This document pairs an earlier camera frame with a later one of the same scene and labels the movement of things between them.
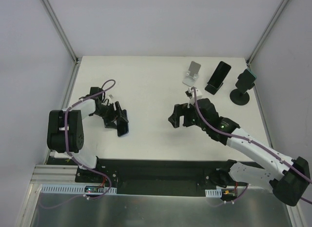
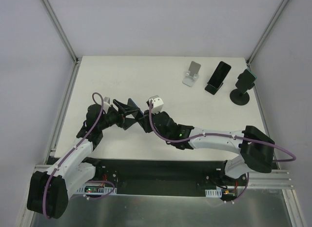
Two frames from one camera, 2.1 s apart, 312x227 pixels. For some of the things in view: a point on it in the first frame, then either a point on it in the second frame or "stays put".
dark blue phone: (123, 128) -> (139, 113)
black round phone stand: (237, 97) stays put
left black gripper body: (116, 116) stays put
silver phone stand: (192, 75) stays put
